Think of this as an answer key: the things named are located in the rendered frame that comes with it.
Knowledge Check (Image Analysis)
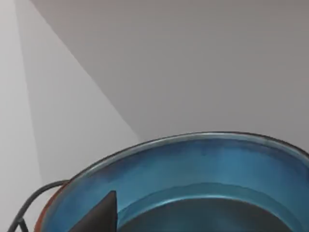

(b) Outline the blue glazed plant pot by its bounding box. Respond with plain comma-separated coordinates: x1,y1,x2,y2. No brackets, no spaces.
33,131,309,232

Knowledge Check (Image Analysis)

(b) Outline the grey wire pot stand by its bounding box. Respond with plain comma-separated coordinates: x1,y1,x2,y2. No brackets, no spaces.
8,180,71,232

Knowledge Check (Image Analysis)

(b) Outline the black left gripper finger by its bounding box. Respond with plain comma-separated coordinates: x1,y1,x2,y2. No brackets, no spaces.
74,190,118,232

